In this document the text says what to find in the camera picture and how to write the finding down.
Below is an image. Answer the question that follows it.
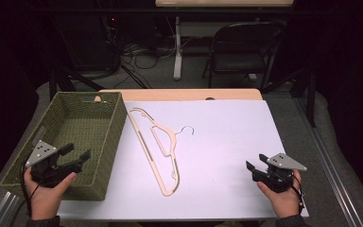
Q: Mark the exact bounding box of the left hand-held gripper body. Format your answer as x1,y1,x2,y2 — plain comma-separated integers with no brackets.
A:
25,140,83,189

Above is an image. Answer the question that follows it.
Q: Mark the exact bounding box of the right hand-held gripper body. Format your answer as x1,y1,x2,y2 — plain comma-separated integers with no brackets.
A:
251,152,308,194

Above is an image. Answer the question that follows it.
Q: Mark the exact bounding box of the green woven basket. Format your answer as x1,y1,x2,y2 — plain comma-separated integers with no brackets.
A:
0,91,129,202

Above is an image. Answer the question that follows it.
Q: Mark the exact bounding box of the beige clothes hanger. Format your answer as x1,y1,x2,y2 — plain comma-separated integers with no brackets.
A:
128,107,196,198

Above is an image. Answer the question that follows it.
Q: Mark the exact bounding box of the person's right hand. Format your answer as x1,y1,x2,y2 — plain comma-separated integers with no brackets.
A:
256,169,303,219

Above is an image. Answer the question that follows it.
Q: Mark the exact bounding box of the person's left hand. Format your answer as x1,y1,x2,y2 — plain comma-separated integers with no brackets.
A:
23,167,78,221

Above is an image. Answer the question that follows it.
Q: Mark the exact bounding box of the white paper sheet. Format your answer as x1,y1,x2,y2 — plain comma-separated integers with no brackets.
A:
57,99,310,221

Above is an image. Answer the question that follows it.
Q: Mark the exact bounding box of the person's right sleeve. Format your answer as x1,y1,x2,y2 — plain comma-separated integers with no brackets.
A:
274,214,311,227

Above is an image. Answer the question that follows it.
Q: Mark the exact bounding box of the person's sleeve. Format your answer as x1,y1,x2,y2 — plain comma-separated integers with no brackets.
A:
274,214,311,227
25,215,62,227

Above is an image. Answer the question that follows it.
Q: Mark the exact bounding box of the person's left sleeve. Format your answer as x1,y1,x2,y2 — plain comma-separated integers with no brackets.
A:
25,215,62,227

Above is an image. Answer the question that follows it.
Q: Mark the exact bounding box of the black metal stand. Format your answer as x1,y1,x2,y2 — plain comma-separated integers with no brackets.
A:
261,64,317,129
48,64,106,102

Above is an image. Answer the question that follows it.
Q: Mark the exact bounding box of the light wooden table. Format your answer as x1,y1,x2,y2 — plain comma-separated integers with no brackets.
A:
94,88,264,104

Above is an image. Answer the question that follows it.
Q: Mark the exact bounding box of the black folding chair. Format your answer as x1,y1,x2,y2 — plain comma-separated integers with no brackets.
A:
201,20,287,90

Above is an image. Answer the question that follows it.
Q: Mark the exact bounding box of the white table leg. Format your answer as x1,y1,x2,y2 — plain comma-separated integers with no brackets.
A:
173,16,183,81

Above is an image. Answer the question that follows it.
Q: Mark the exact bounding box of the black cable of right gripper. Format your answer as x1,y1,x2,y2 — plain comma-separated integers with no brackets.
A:
277,169,306,216

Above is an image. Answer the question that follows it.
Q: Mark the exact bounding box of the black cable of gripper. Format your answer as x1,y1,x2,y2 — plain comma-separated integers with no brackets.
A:
277,169,306,216
19,157,43,218

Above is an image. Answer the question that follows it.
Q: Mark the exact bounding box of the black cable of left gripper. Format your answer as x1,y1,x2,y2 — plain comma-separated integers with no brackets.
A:
19,157,43,218

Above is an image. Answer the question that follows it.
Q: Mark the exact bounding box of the aluminium rail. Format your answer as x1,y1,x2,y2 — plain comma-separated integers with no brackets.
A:
292,96,363,227
0,190,22,227

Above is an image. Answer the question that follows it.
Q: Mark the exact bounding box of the tangle of floor cables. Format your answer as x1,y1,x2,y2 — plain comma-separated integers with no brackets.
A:
105,17,192,90

